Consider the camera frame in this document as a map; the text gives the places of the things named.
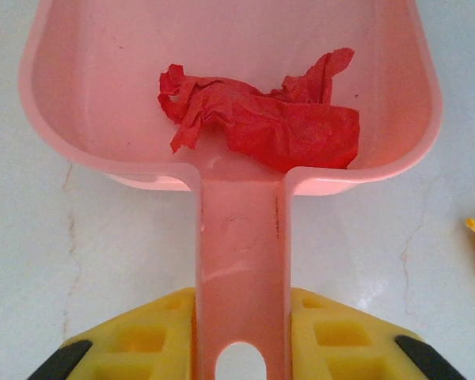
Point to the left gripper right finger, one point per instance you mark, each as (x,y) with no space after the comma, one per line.
(340,344)

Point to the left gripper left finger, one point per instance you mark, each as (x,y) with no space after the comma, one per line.
(142,344)

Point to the red paper scrap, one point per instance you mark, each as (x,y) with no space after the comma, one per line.
(281,130)

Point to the pink plastic dustpan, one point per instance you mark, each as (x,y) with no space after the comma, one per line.
(103,79)

